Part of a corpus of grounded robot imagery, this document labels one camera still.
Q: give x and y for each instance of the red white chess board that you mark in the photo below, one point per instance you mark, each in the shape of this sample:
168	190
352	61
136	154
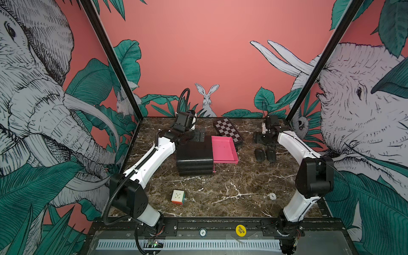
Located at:
226	128

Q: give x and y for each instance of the black computer mouse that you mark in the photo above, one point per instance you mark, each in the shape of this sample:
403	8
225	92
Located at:
260	155
271	155

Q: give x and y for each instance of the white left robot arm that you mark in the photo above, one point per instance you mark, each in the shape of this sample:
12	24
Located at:
127	199

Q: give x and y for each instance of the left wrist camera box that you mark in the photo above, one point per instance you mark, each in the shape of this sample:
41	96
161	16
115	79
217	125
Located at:
185	121

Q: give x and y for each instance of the pink drawer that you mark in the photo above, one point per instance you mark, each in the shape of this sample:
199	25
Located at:
223	150

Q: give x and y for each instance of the black frame post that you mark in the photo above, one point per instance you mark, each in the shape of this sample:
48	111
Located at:
342	26
93	17

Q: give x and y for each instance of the black drawer cabinet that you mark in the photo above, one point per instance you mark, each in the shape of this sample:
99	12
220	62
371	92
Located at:
195	158

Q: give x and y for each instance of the yellow round sticker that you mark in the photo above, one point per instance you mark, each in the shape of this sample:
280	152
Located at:
240	230

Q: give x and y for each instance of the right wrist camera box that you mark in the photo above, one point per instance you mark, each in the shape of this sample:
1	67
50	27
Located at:
270	121

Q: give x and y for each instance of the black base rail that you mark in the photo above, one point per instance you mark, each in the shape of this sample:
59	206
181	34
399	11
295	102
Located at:
265	227

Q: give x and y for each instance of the black frame post left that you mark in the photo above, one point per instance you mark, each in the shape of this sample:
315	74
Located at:
93	17

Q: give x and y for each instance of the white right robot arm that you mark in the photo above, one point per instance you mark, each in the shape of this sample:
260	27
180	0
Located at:
314	179

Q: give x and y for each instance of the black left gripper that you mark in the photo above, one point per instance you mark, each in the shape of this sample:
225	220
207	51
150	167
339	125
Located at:
196	137

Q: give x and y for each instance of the white ribbed strip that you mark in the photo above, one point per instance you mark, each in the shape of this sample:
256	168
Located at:
170	244

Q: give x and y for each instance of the colourful puzzle cube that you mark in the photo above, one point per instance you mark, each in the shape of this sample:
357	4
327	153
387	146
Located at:
178	197

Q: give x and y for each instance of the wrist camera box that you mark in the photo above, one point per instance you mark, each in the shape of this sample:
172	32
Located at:
270	121
185	121

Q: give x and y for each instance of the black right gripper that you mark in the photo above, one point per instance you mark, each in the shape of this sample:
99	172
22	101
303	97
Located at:
257	137

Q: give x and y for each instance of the black frame post right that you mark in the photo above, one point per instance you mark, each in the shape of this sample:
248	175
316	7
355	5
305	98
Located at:
342	26

